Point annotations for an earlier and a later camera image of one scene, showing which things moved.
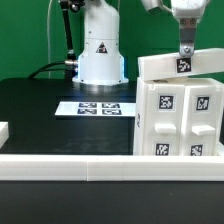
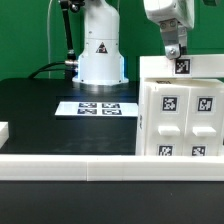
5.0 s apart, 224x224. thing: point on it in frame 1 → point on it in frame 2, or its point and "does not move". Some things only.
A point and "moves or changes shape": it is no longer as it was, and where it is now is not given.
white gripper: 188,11 → 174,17
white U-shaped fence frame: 107,167 does not move
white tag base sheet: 96,108 does not move
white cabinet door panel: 164,119 does not move
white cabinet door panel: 202,127 moves or changes shape
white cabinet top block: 208,61 does not move
